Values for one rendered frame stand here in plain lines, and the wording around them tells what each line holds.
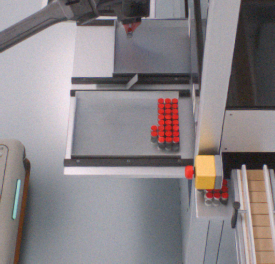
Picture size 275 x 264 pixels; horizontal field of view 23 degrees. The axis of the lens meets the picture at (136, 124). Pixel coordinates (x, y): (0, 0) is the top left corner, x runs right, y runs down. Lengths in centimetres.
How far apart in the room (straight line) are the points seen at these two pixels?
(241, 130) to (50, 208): 138
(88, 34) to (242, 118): 83
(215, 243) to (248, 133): 63
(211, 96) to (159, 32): 75
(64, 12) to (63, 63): 181
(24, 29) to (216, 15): 55
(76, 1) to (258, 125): 60
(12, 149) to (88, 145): 83
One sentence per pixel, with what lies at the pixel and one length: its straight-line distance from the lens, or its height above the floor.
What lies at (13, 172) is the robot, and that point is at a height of 27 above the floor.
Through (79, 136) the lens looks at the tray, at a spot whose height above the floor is 88.
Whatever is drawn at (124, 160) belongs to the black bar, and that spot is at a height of 90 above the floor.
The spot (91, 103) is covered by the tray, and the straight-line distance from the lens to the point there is 227.
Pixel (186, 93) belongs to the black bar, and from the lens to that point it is 227.
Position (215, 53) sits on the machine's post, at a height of 142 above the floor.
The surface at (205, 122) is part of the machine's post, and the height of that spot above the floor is 116.
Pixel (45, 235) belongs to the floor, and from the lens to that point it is 302.
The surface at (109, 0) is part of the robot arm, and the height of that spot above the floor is 128.
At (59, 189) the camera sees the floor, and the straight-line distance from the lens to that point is 313.
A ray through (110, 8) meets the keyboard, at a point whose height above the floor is 83.
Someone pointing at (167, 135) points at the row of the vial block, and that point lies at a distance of 212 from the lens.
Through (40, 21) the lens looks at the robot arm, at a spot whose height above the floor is 137.
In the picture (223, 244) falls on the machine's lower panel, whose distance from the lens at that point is 246.
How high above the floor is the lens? 261
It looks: 52 degrees down
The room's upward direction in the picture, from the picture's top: 1 degrees counter-clockwise
